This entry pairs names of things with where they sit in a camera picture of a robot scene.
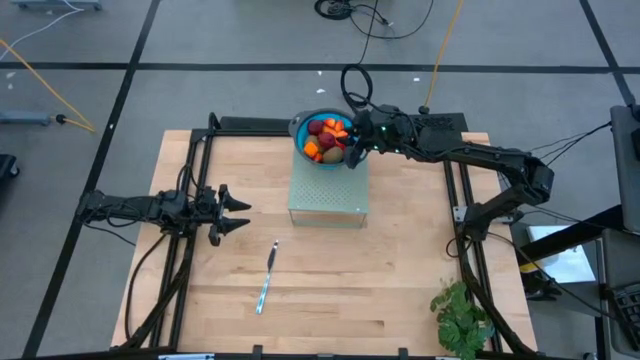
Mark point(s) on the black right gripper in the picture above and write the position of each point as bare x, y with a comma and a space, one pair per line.
387, 127

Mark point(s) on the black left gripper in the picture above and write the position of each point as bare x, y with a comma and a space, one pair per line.
210, 212

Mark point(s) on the red-orange toy mango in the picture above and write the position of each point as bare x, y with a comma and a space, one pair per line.
330, 132

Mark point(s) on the brown toy kiwi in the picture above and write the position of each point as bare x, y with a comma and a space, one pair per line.
332, 155
312, 139

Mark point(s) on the dark red toy plum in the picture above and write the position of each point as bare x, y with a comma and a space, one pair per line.
326, 140
315, 127

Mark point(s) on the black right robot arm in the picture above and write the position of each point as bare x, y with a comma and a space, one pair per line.
480, 155

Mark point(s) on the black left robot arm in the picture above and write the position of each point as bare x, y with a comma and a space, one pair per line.
130, 207

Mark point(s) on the blue collapsible bowl grey rim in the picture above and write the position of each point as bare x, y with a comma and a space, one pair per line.
299, 131

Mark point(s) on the pale green perforated metal shelf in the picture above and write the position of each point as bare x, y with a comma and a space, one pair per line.
327, 195

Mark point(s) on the black table edge clamp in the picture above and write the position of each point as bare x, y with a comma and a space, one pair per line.
258, 351
403, 352

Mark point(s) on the green leafy plant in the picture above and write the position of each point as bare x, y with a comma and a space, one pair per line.
460, 320

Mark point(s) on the black caster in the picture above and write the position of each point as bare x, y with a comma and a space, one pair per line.
7, 165

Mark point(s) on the grey stand foot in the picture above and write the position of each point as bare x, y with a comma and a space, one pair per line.
22, 118
55, 4

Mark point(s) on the black side slab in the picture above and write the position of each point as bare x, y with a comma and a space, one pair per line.
575, 232

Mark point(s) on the white sheet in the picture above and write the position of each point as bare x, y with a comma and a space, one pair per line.
565, 255

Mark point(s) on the grey desk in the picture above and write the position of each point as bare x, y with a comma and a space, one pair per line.
627, 165

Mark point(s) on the black keyboard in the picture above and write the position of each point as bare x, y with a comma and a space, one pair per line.
627, 300

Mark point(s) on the black aluminium rig frame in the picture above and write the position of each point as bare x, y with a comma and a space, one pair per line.
250, 125

